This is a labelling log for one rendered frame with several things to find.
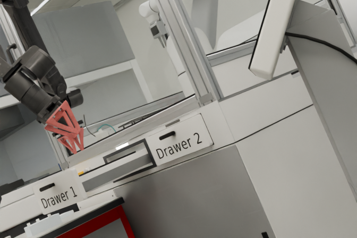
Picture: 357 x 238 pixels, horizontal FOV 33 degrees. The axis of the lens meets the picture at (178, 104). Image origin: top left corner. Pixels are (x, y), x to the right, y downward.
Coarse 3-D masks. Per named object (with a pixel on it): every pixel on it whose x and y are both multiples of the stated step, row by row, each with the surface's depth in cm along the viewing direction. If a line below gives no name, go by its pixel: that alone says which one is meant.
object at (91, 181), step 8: (136, 152) 220; (144, 152) 223; (120, 160) 215; (128, 160) 217; (136, 160) 219; (144, 160) 221; (104, 168) 209; (112, 168) 212; (120, 168) 213; (128, 168) 216; (136, 168) 218; (80, 176) 203; (88, 176) 204; (96, 176) 206; (104, 176) 208; (112, 176) 210; (120, 176) 213; (88, 184) 203; (96, 184) 205; (104, 184) 208; (88, 192) 203
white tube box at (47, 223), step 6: (54, 216) 232; (36, 222) 236; (42, 222) 229; (48, 222) 230; (54, 222) 231; (60, 222) 232; (24, 228) 233; (30, 228) 227; (36, 228) 227; (42, 228) 229; (48, 228) 230; (30, 234) 228
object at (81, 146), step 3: (81, 126) 213; (81, 129) 213; (69, 132) 209; (81, 132) 213; (81, 135) 213; (75, 138) 216; (81, 138) 213; (75, 141) 216; (78, 141) 216; (81, 141) 213; (78, 144) 215; (81, 144) 214; (81, 147) 214; (81, 150) 215
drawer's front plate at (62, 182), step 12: (72, 168) 200; (48, 180) 211; (60, 180) 205; (72, 180) 200; (36, 192) 219; (48, 192) 213; (60, 192) 207; (72, 192) 202; (84, 192) 200; (48, 204) 215; (60, 204) 209; (72, 204) 204
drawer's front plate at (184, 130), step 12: (192, 120) 200; (168, 132) 210; (180, 132) 206; (192, 132) 202; (204, 132) 198; (156, 144) 216; (168, 144) 212; (180, 144) 208; (192, 144) 203; (204, 144) 200; (156, 156) 218; (168, 156) 213; (180, 156) 209
